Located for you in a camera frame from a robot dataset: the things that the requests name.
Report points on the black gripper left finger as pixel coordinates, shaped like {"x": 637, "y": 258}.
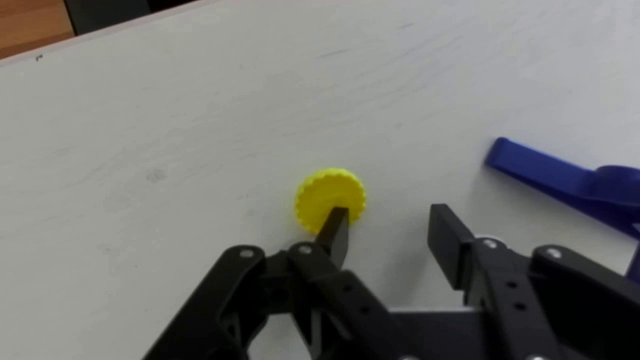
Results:
{"x": 334, "y": 312}

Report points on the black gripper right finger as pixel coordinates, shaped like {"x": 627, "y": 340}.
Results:
{"x": 548, "y": 304}

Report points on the yellow game chip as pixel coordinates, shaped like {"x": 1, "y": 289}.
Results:
{"x": 324, "y": 191}

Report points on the blue connect four frame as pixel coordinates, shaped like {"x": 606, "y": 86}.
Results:
{"x": 608, "y": 192}

